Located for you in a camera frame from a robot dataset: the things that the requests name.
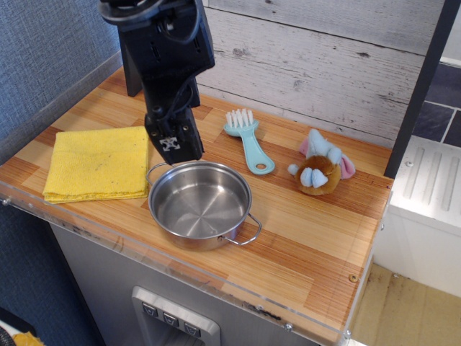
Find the black vertical post left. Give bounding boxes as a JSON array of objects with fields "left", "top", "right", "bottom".
[{"left": 121, "top": 45, "right": 143, "bottom": 97}]

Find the brown and blue plush toy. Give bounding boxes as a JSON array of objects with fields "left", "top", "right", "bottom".
[{"left": 287, "top": 129, "right": 356, "bottom": 195}]

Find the silver dispenser button panel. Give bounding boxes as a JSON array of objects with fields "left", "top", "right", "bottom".
[{"left": 132, "top": 286, "right": 221, "bottom": 345}]

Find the grey toy fridge cabinet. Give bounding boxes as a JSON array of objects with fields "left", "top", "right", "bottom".
[{"left": 51, "top": 221, "right": 354, "bottom": 345}]

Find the yellow object bottom left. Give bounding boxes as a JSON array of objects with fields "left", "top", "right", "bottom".
[{"left": 12, "top": 332, "right": 45, "bottom": 346}]

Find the white ribbed drainboard unit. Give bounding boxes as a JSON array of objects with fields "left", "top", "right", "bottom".
[{"left": 374, "top": 136, "right": 460, "bottom": 296}]

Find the yellow folded towel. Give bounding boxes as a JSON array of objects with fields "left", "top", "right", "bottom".
[{"left": 43, "top": 126, "right": 148, "bottom": 204}]

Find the black vertical post right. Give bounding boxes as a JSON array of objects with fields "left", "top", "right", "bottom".
[{"left": 384, "top": 0, "right": 460, "bottom": 179}]

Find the clear acrylic table edge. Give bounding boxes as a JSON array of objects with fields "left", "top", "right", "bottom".
[{"left": 1, "top": 172, "right": 393, "bottom": 345}]

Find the light blue dish brush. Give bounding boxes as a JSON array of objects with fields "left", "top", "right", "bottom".
[{"left": 224, "top": 109, "right": 275, "bottom": 175}]

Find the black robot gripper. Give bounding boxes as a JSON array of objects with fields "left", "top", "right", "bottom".
[{"left": 99, "top": 1, "right": 215, "bottom": 164}]

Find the stainless steel pot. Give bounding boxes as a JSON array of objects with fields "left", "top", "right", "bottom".
[{"left": 146, "top": 161, "right": 262, "bottom": 251}]

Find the black vertical post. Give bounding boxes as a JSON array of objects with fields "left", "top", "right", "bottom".
[
  {"left": 121, "top": 45, "right": 143, "bottom": 97},
  {"left": 384, "top": 0, "right": 460, "bottom": 179}
]

